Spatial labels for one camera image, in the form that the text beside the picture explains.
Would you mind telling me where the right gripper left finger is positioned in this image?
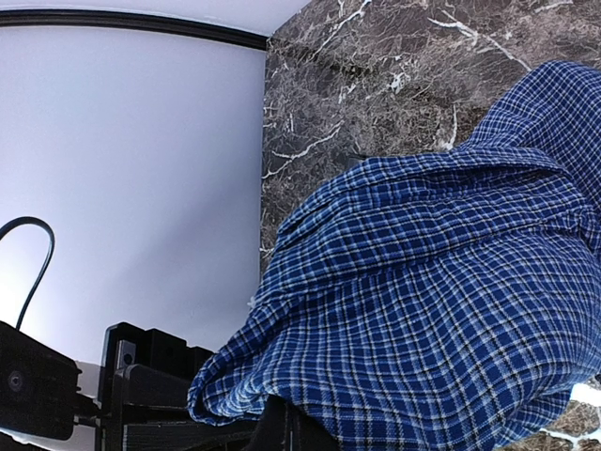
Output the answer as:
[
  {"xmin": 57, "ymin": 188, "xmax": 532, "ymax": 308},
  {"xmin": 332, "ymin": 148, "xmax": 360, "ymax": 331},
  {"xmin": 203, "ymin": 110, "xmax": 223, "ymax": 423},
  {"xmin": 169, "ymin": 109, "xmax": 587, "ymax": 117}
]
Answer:
[{"xmin": 246, "ymin": 396, "xmax": 294, "ymax": 451}]

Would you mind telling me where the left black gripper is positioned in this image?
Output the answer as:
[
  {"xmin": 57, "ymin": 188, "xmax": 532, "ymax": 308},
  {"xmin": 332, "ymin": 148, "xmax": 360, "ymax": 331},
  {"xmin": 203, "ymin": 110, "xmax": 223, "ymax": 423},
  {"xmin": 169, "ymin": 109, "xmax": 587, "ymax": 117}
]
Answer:
[{"xmin": 95, "ymin": 322, "xmax": 255, "ymax": 451}]

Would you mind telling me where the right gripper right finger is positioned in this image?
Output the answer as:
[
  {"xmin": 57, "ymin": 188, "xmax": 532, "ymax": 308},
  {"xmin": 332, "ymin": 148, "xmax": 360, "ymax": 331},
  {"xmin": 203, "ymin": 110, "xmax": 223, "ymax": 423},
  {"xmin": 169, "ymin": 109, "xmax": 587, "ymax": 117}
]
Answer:
[{"xmin": 295, "ymin": 409, "xmax": 340, "ymax": 451}]

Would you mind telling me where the blue checkered shirt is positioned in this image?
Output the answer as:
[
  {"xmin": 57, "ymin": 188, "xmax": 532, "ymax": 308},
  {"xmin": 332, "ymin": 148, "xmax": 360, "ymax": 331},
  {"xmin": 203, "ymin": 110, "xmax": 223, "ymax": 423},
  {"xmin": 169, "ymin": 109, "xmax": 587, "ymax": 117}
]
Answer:
[{"xmin": 188, "ymin": 61, "xmax": 600, "ymax": 450}]

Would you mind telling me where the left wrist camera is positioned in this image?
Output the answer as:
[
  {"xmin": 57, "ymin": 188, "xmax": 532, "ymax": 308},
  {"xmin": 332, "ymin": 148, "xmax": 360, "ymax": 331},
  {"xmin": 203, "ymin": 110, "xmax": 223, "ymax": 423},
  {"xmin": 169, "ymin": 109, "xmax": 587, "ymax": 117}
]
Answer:
[{"xmin": 1, "ymin": 322, "xmax": 80, "ymax": 441}]

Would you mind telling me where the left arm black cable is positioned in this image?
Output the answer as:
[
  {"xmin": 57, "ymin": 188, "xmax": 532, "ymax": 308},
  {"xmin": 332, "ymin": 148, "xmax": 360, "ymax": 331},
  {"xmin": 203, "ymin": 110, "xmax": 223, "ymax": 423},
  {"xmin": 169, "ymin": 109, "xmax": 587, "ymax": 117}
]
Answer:
[{"xmin": 0, "ymin": 215, "xmax": 56, "ymax": 331}]

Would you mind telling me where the left black frame post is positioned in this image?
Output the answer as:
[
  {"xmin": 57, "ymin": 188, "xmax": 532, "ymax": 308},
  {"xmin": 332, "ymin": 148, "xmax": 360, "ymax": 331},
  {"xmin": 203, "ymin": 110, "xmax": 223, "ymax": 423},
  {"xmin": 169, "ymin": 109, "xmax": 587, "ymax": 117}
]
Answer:
[{"xmin": 1, "ymin": 8, "xmax": 269, "ymax": 51}]

